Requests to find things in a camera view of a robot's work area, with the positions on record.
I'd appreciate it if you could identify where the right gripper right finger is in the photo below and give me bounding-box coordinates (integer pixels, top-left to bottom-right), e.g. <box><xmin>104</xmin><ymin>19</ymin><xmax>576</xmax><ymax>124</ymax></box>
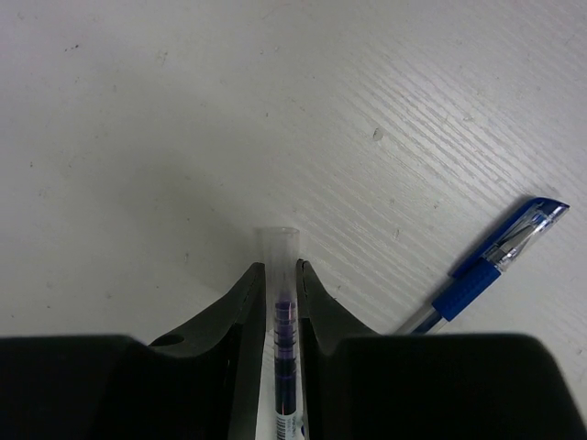
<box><xmin>295</xmin><ymin>259</ymin><xmax>375</xmax><ymax>439</ymax></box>

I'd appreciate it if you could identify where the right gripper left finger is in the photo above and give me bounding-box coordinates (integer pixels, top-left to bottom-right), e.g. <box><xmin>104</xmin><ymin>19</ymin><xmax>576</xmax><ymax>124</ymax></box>
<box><xmin>150</xmin><ymin>262</ymin><xmax>266</xmax><ymax>439</ymax></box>

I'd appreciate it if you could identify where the purple ink refill pen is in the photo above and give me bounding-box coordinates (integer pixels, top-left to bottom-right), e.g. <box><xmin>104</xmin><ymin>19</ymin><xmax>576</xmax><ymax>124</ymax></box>
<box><xmin>260</xmin><ymin>226</ymin><xmax>299</xmax><ymax>439</ymax></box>

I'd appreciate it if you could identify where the blue gel pen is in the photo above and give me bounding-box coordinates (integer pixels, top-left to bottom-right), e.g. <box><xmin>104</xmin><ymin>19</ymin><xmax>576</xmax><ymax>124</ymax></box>
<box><xmin>395</xmin><ymin>197</ymin><xmax>570</xmax><ymax>335</ymax></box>

